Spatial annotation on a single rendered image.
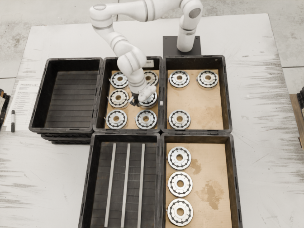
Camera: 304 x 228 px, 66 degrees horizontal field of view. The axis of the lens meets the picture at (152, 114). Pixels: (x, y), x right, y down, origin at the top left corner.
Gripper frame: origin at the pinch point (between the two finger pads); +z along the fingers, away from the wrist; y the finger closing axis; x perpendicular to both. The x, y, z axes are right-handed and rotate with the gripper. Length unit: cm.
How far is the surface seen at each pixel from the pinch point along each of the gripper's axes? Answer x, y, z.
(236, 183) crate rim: 55, -1, -6
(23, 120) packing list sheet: -47, 52, 18
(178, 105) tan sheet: 12.3, -12.3, 4.2
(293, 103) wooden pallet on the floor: 52, -102, 72
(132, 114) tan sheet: 0.3, 6.9, 4.4
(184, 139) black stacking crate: 27.9, -0.7, -0.7
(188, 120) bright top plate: 22.2, -9.1, 1.4
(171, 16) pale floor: -95, -112, 88
